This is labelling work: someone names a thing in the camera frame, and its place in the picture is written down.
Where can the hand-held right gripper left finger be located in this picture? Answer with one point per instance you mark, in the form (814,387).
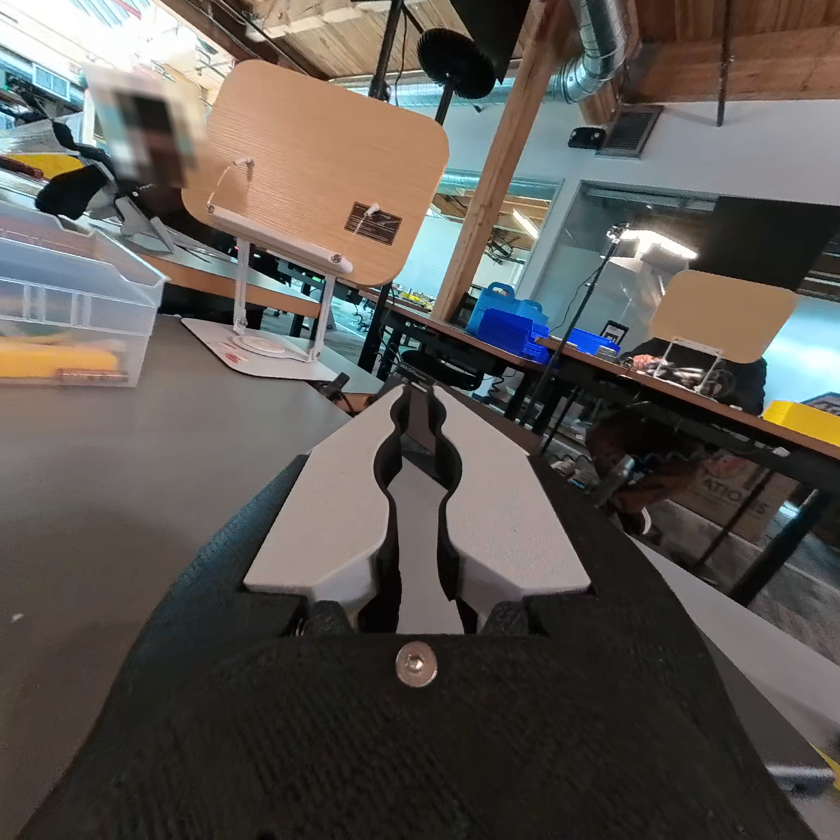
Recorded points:
(315,525)

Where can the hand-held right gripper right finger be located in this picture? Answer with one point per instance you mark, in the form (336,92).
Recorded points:
(518,525)

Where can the clear plastic storage bin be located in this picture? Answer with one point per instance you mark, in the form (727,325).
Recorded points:
(72,282)

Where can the brown office chair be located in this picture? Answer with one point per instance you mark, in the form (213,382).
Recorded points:
(643,446)

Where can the flat blue plastic bin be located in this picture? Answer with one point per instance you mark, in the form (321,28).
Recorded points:
(587,340)

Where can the cardboard box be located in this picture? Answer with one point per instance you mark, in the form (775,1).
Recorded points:
(735,499)

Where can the wooden desk with black legs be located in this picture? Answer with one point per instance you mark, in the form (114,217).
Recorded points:
(722,410)
(275,285)

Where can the black light stand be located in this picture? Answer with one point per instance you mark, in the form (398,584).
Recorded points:
(590,295)

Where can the wooden panel on white stand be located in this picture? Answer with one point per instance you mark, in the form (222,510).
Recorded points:
(728,315)
(315,164)

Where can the yellow box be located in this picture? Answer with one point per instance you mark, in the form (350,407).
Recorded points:
(800,420)

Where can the yellow block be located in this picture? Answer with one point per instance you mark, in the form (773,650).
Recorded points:
(59,361)

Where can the yellow tape strip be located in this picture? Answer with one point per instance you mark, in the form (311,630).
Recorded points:
(828,764)

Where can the black and white robot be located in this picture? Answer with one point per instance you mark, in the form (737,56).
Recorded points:
(72,190)

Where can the black round disc on pole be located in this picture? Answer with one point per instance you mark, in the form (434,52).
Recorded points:
(456,62)

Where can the black tripod pole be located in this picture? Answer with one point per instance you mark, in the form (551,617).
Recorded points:
(384,52)

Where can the black overhead light panel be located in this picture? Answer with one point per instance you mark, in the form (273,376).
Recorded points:
(492,33)

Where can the small picture frame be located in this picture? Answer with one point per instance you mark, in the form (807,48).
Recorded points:
(615,331)

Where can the wooden support post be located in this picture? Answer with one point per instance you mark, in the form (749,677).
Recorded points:
(499,164)

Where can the black wall screen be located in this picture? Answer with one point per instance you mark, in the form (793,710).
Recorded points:
(768,243)

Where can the grey wall vent grille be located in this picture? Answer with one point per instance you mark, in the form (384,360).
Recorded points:
(628,131)

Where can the wide silver air duct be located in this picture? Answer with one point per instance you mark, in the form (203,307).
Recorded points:
(590,59)

